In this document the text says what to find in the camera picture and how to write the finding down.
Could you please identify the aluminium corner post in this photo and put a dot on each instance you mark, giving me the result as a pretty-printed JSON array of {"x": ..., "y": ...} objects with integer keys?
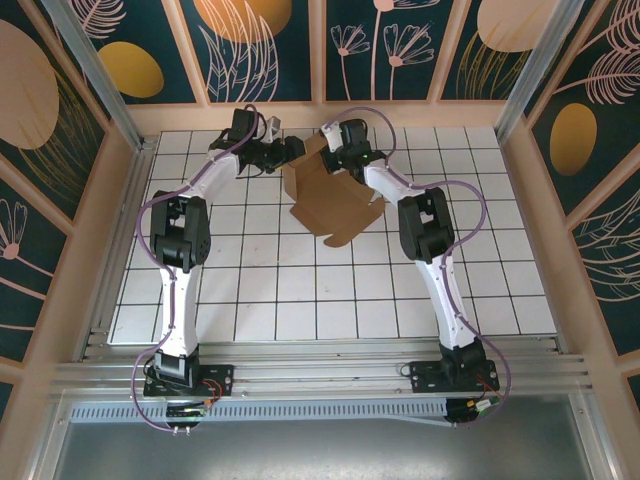
[
  {"x": 539, "y": 65},
  {"x": 92, "y": 67}
]

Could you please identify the green circuit board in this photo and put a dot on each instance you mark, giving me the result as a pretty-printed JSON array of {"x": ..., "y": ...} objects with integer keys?
[
  {"x": 185, "y": 411},
  {"x": 487, "y": 404}
]

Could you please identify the narrow aluminium table edge rail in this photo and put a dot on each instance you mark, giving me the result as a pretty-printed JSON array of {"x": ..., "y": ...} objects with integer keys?
[{"x": 325, "y": 347}]

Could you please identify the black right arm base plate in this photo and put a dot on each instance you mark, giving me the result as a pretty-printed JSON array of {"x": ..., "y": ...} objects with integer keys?
[{"x": 425, "y": 380}]

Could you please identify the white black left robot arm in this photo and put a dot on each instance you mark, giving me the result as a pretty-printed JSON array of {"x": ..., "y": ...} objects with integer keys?
[{"x": 180, "y": 310}]

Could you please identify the grey sheet metal panel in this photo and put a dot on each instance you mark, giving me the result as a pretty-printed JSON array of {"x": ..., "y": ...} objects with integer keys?
[{"x": 320, "y": 450}]

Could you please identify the wide aluminium base rail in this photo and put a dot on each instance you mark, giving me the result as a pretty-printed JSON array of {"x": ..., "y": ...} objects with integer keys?
[{"x": 325, "y": 380}]

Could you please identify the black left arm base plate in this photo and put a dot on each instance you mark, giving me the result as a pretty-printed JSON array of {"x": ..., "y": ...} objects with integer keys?
[{"x": 220, "y": 375}]

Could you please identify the brown cardboard box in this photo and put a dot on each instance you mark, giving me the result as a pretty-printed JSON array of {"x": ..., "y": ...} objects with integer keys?
[{"x": 330, "y": 205}]

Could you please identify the aluminium side rail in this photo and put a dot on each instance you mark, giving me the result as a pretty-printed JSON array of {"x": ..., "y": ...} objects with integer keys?
[{"x": 124, "y": 225}]

